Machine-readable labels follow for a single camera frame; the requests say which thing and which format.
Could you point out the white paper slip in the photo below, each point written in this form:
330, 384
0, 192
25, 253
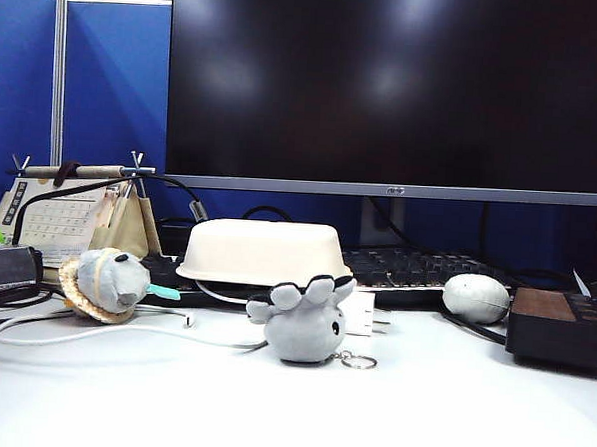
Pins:
581, 281

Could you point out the black power adapter brick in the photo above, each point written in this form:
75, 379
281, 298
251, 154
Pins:
6, 268

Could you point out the black computer monitor silver bezel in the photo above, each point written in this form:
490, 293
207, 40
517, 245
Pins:
386, 88

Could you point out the grey reversible octopus plush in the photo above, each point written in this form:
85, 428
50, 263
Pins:
298, 328

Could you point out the white USB wall charger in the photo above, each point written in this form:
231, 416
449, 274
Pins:
363, 312

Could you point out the aluminium partition frame post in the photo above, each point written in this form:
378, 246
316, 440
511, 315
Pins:
59, 71

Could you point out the desk calendar beige canvas stand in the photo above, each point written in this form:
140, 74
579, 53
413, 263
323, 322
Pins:
58, 216

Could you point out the black mechanical keyboard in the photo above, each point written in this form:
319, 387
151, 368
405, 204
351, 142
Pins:
416, 270

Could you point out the grey plush toy straw hat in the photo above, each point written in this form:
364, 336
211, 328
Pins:
107, 281

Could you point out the white upturned paper bowl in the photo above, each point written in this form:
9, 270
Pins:
264, 252

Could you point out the silver monitor stand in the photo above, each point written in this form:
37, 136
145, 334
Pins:
373, 232

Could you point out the black box brown top panel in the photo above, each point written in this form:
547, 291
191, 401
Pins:
558, 329

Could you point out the pale grey egg-shaped plush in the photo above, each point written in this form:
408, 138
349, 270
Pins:
475, 297

